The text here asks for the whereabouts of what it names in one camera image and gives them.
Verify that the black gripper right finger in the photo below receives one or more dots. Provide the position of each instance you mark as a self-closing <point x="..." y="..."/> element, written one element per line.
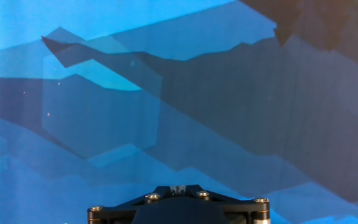
<point x="244" y="209"/>

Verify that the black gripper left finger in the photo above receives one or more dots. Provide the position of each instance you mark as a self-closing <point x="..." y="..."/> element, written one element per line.
<point x="113" y="213"/>

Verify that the blue geometric patterned backdrop cloth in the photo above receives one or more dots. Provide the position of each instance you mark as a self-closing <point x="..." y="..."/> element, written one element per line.
<point x="197" y="93"/>

